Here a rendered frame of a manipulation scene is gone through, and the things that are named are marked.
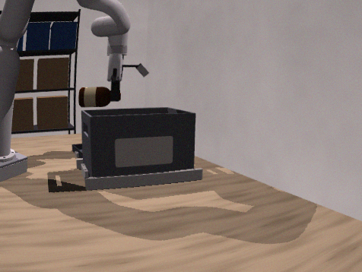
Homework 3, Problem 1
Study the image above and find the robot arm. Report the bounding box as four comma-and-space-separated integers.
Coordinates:
0, 0, 131, 162

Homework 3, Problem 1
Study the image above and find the dark grey divided crate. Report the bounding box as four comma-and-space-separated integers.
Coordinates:
81, 107, 195, 177

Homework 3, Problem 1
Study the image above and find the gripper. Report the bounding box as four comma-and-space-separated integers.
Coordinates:
107, 53, 127, 102

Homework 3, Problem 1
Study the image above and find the brown bottle with tan label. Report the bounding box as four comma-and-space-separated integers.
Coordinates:
78, 87, 111, 107

